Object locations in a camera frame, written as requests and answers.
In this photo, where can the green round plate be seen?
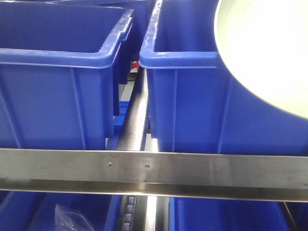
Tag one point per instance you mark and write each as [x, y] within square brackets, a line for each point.
[264, 44]

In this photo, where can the upper right blue bin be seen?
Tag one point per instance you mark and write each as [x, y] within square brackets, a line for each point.
[196, 105]

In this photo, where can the blue bin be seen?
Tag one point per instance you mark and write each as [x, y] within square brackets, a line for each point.
[37, 211]
[59, 73]
[200, 214]
[196, 105]

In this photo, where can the lower right blue bin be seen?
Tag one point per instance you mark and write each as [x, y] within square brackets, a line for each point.
[200, 214]

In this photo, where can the upper left blue bin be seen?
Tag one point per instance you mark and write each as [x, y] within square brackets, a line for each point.
[59, 73]

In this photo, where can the clear plastic bag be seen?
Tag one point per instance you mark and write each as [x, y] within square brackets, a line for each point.
[66, 219]

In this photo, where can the lower left blue bin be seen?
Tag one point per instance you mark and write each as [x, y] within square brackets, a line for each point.
[37, 211]

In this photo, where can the steel roller divider rail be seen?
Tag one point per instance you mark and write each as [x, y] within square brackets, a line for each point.
[133, 133]

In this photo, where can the steel shelf front rail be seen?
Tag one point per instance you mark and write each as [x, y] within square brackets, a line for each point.
[249, 177]

